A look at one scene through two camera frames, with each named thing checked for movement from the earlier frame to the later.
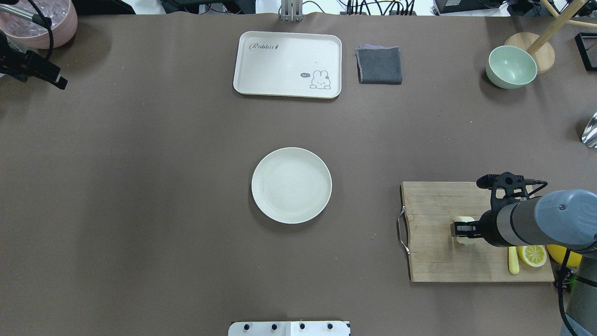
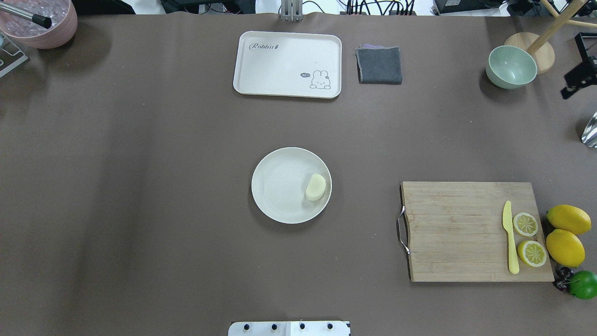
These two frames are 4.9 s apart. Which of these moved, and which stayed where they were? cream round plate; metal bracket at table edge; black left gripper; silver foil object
Moved: black left gripper
Stayed: metal bracket at table edge; cream round plate; silver foil object
